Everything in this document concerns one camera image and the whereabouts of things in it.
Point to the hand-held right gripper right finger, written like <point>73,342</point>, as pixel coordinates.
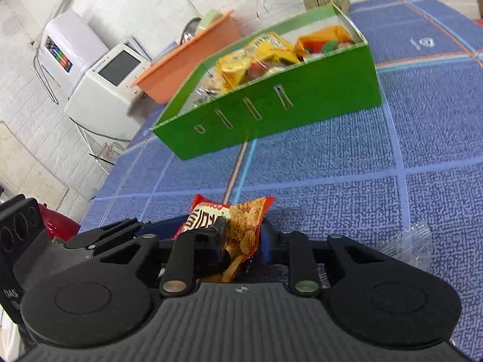
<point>266,243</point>

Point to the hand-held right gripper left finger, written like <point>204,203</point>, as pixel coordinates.
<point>217,233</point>

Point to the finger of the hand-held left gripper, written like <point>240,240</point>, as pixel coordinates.
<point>162,229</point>
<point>79,242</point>

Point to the green cardboard box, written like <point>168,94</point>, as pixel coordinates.
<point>302,94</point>

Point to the red bucket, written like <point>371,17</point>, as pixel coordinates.
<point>60,226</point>

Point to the blue checked tablecloth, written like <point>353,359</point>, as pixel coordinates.
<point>339,181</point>

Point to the clear plastic wrapper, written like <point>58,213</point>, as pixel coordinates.
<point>411,241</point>

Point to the white device with screen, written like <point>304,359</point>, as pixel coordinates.
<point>102,94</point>

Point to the orange plastic basin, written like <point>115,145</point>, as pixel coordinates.
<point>177,68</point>

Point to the clear yellow snack packet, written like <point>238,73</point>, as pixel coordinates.
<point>234,69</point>

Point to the yellow printed snack packet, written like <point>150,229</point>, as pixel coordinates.
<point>268,47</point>

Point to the white tall appliance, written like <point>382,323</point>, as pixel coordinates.
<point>71,41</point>

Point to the silver foil packet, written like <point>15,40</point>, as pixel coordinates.
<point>190,30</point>

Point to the green snack packet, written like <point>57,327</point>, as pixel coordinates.
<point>332,45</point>

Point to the light green packet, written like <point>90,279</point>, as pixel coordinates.
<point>209,19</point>

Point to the orange snack packet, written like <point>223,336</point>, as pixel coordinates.
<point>324,34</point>

